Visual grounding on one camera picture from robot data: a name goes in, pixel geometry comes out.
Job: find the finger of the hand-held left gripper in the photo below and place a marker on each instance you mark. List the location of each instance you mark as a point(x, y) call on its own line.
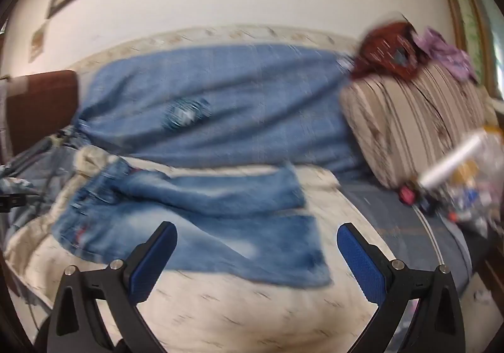
point(10, 201)

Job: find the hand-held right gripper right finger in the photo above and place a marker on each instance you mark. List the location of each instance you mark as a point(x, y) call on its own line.
point(360, 258)

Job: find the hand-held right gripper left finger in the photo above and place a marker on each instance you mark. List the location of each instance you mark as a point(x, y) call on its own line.
point(151, 262)

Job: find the blue denim pants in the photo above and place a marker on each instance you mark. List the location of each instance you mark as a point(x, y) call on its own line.
point(197, 227)

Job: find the blue bedsheet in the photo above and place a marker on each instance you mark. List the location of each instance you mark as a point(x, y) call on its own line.
point(393, 219)

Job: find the pink small object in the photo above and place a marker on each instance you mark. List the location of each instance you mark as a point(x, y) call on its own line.
point(407, 194)

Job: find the brown wooden headboard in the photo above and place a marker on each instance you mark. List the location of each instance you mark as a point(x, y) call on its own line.
point(39, 109)

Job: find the cream patterned blanket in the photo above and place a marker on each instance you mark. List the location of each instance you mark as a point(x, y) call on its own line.
point(236, 317)

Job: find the white roll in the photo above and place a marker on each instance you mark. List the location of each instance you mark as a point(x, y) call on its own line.
point(449, 162)

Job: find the clear plastic bag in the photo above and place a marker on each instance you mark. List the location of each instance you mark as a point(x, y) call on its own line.
point(486, 183)

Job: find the beige striped pillow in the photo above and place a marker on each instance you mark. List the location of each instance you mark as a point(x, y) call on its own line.
point(413, 120)

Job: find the blue plaid pillow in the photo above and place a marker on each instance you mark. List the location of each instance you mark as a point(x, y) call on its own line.
point(256, 109)

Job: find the red-brown cloth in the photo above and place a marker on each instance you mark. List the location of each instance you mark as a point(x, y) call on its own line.
point(382, 50)

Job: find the purple cloth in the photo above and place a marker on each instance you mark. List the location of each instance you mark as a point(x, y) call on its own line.
point(445, 50)

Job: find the small wall sticker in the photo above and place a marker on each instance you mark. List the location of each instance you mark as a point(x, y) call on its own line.
point(38, 40)

